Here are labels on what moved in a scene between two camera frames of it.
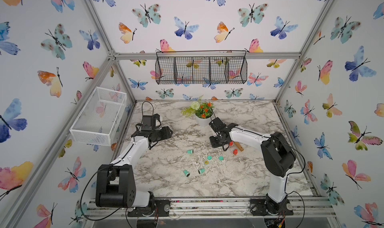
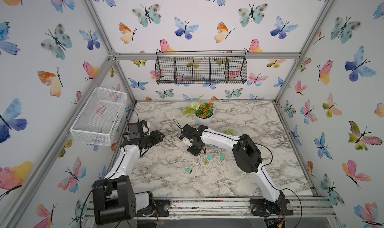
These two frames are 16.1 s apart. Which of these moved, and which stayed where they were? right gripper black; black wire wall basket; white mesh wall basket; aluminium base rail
Moved: right gripper black
Stayed: white mesh wall basket; aluminium base rail; black wire wall basket
